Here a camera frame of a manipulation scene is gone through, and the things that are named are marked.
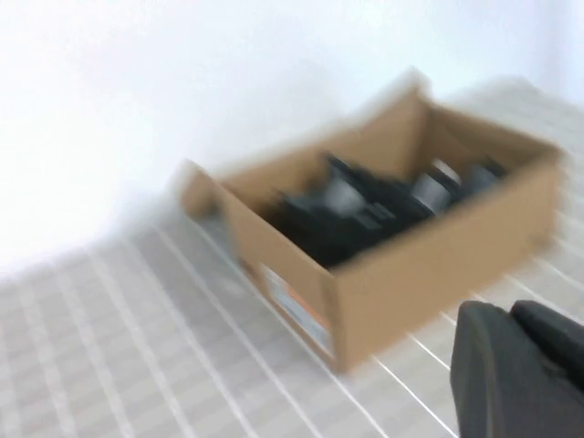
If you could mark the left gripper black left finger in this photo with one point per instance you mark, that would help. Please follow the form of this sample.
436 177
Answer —
497 388

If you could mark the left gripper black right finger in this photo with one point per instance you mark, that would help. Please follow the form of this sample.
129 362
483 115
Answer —
554 337

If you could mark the brown cardboard shoe box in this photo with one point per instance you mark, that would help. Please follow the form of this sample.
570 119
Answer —
410 296

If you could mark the black parts in box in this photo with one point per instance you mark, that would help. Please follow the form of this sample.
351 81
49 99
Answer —
319 223

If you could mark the black sneaker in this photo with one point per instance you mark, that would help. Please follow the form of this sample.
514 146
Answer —
420 207

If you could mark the gray white-grid tablecloth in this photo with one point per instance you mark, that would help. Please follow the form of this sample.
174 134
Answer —
137 347

